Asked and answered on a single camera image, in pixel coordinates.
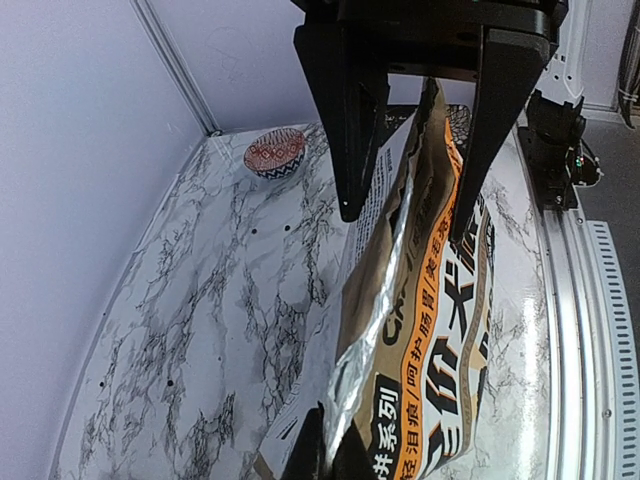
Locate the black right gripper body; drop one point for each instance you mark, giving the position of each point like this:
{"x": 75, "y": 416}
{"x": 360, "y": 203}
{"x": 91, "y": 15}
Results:
{"x": 421, "y": 38}

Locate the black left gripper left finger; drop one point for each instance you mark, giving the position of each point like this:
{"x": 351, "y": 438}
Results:
{"x": 307, "y": 458}

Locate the black floral square plate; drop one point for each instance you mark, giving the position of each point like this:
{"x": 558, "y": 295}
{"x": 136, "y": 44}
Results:
{"x": 460, "y": 123}

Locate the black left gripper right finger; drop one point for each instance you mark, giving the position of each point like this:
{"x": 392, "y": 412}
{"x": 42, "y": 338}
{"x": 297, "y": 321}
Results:
{"x": 351, "y": 461}

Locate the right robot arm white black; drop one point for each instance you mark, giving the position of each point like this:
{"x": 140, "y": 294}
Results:
{"x": 553, "y": 112}

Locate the right aluminium frame post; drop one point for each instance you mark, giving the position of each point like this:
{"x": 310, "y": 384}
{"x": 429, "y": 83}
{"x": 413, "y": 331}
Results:
{"x": 176, "y": 66}

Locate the red patterned small bowl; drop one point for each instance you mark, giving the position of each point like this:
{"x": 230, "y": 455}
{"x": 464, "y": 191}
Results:
{"x": 276, "y": 154}

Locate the front aluminium rail base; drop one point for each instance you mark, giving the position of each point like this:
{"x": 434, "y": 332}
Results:
{"x": 588, "y": 426}

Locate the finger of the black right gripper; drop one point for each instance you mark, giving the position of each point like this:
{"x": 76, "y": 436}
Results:
{"x": 511, "y": 62}
{"x": 350, "y": 89}

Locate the brown dog food bag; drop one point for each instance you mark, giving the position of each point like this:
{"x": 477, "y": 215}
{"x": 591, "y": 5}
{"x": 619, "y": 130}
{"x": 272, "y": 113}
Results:
{"x": 401, "y": 350}

